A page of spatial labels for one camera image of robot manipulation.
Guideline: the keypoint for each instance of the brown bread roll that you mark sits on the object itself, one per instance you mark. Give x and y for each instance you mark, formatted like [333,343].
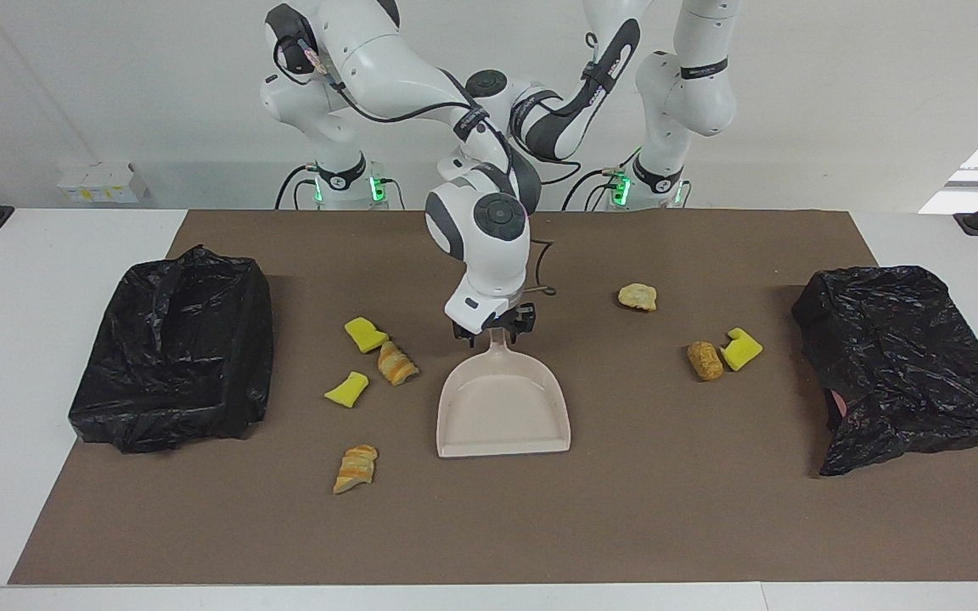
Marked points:
[705,361]

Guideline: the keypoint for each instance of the yellow sponge piece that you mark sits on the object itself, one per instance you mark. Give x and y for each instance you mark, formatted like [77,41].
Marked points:
[345,391]
[363,333]
[744,350]

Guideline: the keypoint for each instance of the beige plastic dustpan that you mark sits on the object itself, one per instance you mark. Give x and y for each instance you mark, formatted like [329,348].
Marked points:
[502,407]

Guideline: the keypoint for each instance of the white power strip box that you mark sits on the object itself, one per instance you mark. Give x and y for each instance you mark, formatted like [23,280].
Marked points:
[103,182]

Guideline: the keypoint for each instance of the brown table mat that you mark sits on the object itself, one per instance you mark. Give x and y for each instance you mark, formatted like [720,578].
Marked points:
[489,526]

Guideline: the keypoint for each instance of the pink plastic bin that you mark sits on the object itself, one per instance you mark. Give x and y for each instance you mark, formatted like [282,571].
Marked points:
[834,409]

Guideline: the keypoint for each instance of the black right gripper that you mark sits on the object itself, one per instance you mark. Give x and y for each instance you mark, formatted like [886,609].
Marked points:
[525,318]

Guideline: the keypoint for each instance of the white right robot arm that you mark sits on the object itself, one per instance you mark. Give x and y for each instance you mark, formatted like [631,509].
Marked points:
[502,263]

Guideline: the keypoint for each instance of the striped croissant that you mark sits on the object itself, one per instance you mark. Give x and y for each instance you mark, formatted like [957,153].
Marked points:
[356,469]
[396,365]

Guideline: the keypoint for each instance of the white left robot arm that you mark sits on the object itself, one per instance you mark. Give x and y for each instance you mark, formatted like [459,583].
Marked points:
[684,93]

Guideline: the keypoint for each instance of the pale flaky pastry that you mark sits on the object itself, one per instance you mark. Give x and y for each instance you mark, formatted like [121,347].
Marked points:
[637,297]

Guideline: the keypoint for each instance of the black bag-lined trash bin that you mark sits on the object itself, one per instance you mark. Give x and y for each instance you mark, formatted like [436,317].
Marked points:
[922,365]
[158,382]

